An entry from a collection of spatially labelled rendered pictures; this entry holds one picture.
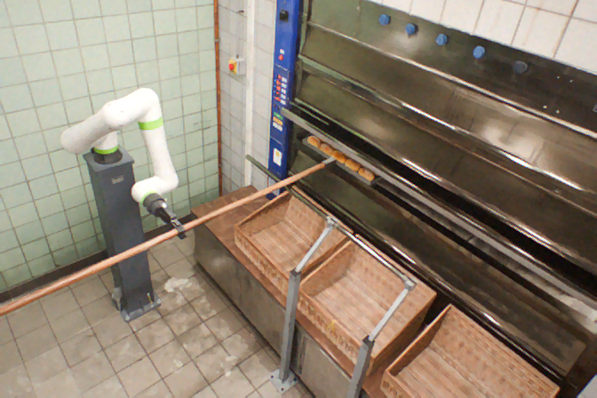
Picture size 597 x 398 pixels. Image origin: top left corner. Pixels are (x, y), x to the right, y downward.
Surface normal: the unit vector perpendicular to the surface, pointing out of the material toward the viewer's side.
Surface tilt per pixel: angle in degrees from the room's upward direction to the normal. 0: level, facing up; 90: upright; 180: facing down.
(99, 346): 0
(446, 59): 90
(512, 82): 90
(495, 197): 70
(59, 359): 0
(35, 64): 90
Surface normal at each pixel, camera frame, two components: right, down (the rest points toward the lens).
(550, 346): -0.68, 0.02
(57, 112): 0.65, 0.47
